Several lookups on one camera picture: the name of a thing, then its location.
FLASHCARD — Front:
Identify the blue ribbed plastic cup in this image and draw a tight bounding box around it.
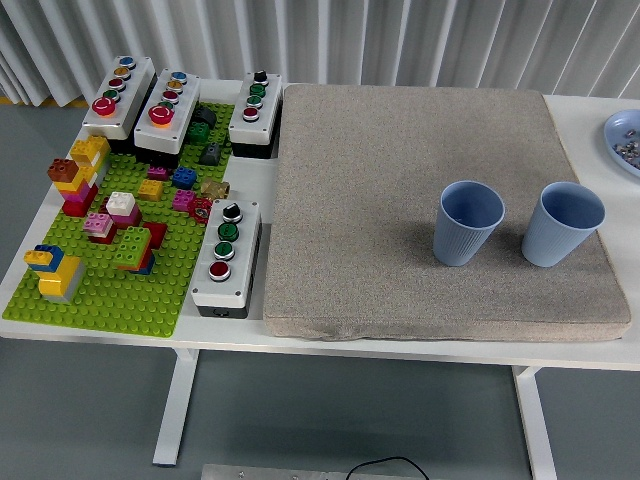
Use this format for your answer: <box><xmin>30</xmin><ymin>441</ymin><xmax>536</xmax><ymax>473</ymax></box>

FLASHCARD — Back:
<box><xmin>432</xmin><ymin>179</ymin><xmax>506</xmax><ymax>268</ymax></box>
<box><xmin>521</xmin><ymin>180</ymin><xmax>607</xmax><ymax>269</ymax></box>

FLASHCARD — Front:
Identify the grey-brown padded mat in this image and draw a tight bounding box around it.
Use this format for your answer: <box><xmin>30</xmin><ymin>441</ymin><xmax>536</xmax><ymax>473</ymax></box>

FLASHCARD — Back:
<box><xmin>262</xmin><ymin>83</ymin><xmax>632</xmax><ymax>344</ymax></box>

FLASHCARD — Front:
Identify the brass pipe fitting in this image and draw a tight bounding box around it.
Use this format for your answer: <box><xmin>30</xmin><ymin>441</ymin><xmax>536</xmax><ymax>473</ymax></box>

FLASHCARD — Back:
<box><xmin>200</xmin><ymin>179</ymin><xmax>231</xmax><ymax>201</ymax></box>

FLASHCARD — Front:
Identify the red valve handwheel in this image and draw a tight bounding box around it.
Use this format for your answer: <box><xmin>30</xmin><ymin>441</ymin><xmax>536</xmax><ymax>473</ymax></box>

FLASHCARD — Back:
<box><xmin>189</xmin><ymin>197</ymin><xmax>214</xmax><ymax>222</ymax></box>

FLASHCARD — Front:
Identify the dark grey sloped brick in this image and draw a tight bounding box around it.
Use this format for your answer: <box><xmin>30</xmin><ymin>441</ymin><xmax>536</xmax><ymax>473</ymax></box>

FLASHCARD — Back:
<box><xmin>198</xmin><ymin>142</ymin><xmax>223</xmax><ymax>167</ymax></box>

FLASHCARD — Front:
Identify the blue toy brick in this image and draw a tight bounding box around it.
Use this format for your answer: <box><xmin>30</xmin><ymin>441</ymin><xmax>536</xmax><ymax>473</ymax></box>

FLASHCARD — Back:
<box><xmin>171</xmin><ymin>165</ymin><xmax>197</xmax><ymax>190</ymax></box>

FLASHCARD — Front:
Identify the dark green toy brick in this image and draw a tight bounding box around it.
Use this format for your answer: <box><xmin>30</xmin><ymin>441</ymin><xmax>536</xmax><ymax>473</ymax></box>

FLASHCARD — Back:
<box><xmin>185</xmin><ymin>121</ymin><xmax>211</xmax><ymax>147</ymax></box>

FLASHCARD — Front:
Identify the red toy brick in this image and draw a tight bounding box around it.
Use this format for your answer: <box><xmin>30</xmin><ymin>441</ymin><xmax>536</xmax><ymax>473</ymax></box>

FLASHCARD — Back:
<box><xmin>143</xmin><ymin>221</ymin><xmax>169</xmax><ymax>250</ymax></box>

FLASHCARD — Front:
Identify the dark grey rounded brick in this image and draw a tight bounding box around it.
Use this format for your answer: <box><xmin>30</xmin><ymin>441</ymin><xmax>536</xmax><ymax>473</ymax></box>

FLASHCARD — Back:
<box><xmin>192</xmin><ymin>105</ymin><xmax>218</xmax><ymax>129</ymax></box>

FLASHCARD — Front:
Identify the small yellow toy brick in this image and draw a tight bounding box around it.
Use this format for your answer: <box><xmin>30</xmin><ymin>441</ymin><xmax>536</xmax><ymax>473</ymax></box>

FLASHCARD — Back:
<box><xmin>137</xmin><ymin>178</ymin><xmax>164</xmax><ymax>202</ymax></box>

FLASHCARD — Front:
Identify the green orange blue brick stack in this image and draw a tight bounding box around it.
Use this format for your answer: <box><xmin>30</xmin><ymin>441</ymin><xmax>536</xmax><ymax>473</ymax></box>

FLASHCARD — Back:
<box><xmin>112</xmin><ymin>225</ymin><xmax>157</xmax><ymax>277</ymax></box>

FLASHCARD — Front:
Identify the grey five-button control box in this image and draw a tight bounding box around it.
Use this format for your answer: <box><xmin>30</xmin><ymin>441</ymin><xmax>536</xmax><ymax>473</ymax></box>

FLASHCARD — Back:
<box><xmin>133</xmin><ymin>68</ymin><xmax>202</xmax><ymax>169</ymax></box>
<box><xmin>81</xmin><ymin>55</ymin><xmax>158</xmax><ymax>154</ymax></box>

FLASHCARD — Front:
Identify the green studded baseplate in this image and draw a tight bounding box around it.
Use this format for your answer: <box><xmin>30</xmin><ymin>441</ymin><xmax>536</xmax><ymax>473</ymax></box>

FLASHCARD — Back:
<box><xmin>2</xmin><ymin>102</ymin><xmax>236</xmax><ymax>340</ymax></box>

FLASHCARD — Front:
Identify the white table leg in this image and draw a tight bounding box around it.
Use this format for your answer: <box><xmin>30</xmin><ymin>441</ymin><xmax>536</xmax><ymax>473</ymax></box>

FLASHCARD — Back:
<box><xmin>512</xmin><ymin>366</ymin><xmax>558</xmax><ymax>480</ymax></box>
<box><xmin>152</xmin><ymin>348</ymin><xmax>199</xmax><ymax>469</ymax></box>

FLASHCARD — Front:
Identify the pink white red brick stack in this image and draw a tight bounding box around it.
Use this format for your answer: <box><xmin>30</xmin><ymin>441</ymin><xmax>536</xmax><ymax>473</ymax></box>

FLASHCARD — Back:
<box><xmin>83</xmin><ymin>212</ymin><xmax>119</xmax><ymax>246</ymax></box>

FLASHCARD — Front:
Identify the yellow white brick stack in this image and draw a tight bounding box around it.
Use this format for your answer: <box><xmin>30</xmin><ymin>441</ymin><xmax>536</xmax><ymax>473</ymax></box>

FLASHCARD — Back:
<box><xmin>69</xmin><ymin>134</ymin><xmax>112</xmax><ymax>174</ymax></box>

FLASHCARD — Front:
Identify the brown yellow red brick tower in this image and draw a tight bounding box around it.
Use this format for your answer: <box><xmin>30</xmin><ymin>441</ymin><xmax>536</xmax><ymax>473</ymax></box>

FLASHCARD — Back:
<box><xmin>47</xmin><ymin>157</ymin><xmax>100</xmax><ymax>218</ymax></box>

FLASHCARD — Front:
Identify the yellow blue grey brick stack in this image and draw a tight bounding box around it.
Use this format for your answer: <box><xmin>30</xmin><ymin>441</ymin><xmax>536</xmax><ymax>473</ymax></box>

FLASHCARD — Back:
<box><xmin>23</xmin><ymin>244</ymin><xmax>87</xmax><ymax>305</ymax></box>

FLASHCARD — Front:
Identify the blue plate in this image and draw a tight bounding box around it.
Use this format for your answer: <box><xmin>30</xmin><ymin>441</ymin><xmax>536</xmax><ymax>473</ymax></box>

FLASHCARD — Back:
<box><xmin>603</xmin><ymin>108</ymin><xmax>640</xmax><ymax>180</ymax></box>

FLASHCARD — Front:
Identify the grey selector switch button box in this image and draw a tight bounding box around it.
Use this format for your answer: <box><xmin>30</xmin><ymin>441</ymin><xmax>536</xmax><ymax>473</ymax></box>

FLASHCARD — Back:
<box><xmin>190</xmin><ymin>198</ymin><xmax>263</xmax><ymax>320</ymax></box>
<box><xmin>227</xmin><ymin>71</ymin><xmax>284</xmax><ymax>160</ymax></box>

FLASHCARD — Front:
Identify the black cable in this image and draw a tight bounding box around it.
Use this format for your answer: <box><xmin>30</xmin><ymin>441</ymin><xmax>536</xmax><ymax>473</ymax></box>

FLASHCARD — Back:
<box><xmin>347</xmin><ymin>455</ymin><xmax>429</xmax><ymax>480</ymax></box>

